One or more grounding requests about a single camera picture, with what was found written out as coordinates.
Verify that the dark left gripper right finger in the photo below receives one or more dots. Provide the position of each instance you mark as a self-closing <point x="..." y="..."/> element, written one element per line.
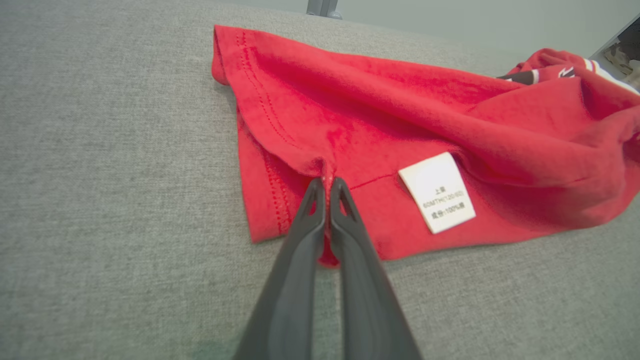
<point x="365" y="300"/>

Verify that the grey metal post bracket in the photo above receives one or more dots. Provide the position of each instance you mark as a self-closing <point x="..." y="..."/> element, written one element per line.
<point x="320" y="7"/>

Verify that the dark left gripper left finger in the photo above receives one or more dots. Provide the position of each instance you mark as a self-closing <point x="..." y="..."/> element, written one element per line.
<point x="290" y="300"/>

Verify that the red Bulls jersey shirt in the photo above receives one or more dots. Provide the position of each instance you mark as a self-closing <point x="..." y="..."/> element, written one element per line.
<point x="375" y="115"/>

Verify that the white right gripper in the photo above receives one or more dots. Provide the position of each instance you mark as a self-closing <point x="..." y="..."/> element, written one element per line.
<point x="627" y="55"/>

